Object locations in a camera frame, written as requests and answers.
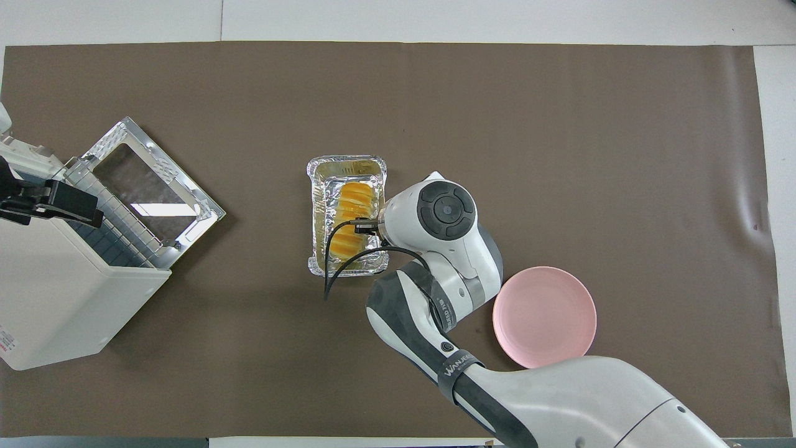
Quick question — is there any cream toaster oven body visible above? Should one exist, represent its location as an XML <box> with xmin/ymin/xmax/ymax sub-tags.
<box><xmin>0</xmin><ymin>134</ymin><xmax>172</xmax><ymax>372</ymax></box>

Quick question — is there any brown table mat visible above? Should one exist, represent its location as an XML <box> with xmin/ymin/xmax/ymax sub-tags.
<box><xmin>0</xmin><ymin>41</ymin><xmax>794</xmax><ymax>439</ymax></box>

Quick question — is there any oven wire rack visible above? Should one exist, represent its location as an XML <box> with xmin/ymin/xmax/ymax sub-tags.
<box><xmin>67</xmin><ymin>167</ymin><xmax>164</xmax><ymax>268</ymax></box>

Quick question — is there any pink round plate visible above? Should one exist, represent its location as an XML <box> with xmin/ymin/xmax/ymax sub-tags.
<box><xmin>493</xmin><ymin>266</ymin><xmax>598</xmax><ymax>369</ymax></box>

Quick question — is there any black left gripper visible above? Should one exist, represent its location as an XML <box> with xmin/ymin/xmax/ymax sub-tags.
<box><xmin>0</xmin><ymin>156</ymin><xmax>105</xmax><ymax>229</ymax></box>

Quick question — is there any aluminium foil tray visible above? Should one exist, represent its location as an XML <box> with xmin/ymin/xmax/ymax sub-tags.
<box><xmin>306</xmin><ymin>155</ymin><xmax>391</xmax><ymax>278</ymax></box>

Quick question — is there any sliced golden bread loaf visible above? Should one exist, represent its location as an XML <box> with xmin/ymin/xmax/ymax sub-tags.
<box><xmin>328</xmin><ymin>181</ymin><xmax>378</xmax><ymax>259</ymax></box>

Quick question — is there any glass oven door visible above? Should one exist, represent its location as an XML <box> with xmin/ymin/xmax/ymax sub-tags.
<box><xmin>65</xmin><ymin>116</ymin><xmax>227</xmax><ymax>269</ymax></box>

